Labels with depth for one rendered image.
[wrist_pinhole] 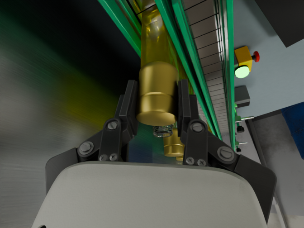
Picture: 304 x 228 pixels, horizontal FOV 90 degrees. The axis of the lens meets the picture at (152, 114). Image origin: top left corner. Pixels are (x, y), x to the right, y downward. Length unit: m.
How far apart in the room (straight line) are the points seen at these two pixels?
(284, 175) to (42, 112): 3.21
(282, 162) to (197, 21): 3.01
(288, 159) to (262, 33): 2.72
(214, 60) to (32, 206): 0.49
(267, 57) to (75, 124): 0.73
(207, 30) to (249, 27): 0.24
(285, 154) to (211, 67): 2.83
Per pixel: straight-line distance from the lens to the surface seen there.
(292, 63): 0.90
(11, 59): 0.25
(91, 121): 0.29
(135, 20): 0.37
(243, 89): 0.90
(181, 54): 0.34
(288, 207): 3.29
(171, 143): 0.27
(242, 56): 0.66
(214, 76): 0.56
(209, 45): 0.46
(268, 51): 0.77
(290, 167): 3.23
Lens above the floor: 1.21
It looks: 26 degrees down
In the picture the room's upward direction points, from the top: 179 degrees clockwise
